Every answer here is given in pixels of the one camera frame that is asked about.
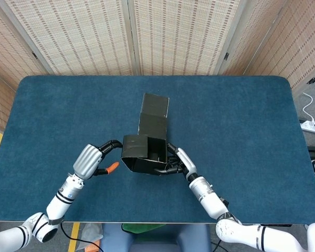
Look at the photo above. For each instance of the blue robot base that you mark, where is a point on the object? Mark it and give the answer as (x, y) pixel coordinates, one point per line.
(157, 241)

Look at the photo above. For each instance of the white power strip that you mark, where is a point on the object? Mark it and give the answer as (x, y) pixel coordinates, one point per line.
(311, 127)

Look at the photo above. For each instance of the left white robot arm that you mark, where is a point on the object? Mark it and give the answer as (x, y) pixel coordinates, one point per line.
(60, 199)

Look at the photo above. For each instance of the black screen hinge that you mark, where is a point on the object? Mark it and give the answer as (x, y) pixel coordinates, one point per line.
(34, 55)
(312, 80)
(226, 56)

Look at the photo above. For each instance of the blue felt table mat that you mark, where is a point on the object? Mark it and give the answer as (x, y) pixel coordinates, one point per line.
(68, 110)

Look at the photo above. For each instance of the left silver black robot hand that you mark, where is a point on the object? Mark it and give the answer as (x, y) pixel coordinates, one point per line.
(86, 160)

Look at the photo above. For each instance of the clear plastic bag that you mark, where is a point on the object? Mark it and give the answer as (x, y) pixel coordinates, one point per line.
(90, 233)

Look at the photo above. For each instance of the black cardboard box cutout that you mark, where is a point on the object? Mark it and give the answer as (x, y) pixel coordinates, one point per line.
(152, 123)

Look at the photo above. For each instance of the green cloth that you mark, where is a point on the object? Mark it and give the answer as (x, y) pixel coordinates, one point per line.
(139, 228)

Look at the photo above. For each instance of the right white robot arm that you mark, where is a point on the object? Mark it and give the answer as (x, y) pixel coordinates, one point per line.
(210, 199)

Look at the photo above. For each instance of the orange item on floor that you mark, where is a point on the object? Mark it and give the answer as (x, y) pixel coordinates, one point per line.
(93, 248)

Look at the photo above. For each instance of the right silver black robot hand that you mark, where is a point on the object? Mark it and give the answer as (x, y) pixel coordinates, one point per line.
(186, 161)

